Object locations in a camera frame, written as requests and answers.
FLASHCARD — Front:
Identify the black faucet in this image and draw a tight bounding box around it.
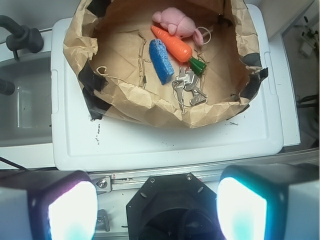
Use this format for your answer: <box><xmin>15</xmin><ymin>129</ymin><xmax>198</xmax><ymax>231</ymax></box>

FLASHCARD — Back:
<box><xmin>0</xmin><ymin>15</ymin><xmax>44</xmax><ymax>61</ymax></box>

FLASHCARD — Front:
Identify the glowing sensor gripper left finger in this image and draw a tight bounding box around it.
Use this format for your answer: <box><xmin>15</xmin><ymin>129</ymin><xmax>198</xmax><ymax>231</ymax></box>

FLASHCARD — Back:
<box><xmin>0</xmin><ymin>170</ymin><xmax>98</xmax><ymax>240</ymax></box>

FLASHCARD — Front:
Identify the orange toy carrot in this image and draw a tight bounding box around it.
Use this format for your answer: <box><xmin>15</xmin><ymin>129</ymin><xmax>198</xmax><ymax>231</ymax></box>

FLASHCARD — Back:
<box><xmin>150</xmin><ymin>25</ymin><xmax>207</xmax><ymax>76</ymax></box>

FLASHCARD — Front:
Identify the silver key bunch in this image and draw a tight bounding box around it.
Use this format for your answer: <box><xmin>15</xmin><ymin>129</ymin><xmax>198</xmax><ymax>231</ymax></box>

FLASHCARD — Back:
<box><xmin>171</xmin><ymin>66</ymin><xmax>208</xmax><ymax>114</ymax></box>

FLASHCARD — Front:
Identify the pink plush toy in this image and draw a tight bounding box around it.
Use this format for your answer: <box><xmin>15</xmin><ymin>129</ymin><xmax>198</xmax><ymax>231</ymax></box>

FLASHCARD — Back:
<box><xmin>152</xmin><ymin>7</ymin><xmax>204</xmax><ymax>47</ymax></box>

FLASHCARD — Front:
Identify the crumpled brown paper bag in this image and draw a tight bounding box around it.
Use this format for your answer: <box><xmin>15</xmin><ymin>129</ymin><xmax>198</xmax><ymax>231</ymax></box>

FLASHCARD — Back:
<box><xmin>63</xmin><ymin>0</ymin><xmax>268</xmax><ymax>129</ymax></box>

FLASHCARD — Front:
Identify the blue sponge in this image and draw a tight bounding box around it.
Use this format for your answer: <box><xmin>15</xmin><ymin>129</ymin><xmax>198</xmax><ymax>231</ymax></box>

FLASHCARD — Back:
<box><xmin>149</xmin><ymin>38</ymin><xmax>175</xmax><ymax>85</ymax></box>

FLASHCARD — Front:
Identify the white plastic bin lid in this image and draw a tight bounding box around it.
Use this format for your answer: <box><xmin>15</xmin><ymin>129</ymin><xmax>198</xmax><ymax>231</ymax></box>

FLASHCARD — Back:
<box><xmin>51</xmin><ymin>4</ymin><xmax>284</xmax><ymax>172</ymax></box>

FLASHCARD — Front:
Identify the white sink basin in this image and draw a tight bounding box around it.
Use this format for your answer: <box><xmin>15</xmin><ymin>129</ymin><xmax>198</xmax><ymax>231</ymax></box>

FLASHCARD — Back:
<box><xmin>0</xmin><ymin>51</ymin><xmax>52</xmax><ymax>147</ymax></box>

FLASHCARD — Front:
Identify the black octagonal mount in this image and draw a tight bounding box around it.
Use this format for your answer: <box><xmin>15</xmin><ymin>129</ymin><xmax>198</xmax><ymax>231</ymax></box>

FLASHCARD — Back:
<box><xmin>126</xmin><ymin>173</ymin><xmax>222</xmax><ymax>240</ymax></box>

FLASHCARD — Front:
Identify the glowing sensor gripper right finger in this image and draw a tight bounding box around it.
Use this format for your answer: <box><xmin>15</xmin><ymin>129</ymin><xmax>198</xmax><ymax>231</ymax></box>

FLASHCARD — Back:
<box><xmin>216</xmin><ymin>163</ymin><xmax>320</xmax><ymax>240</ymax></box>

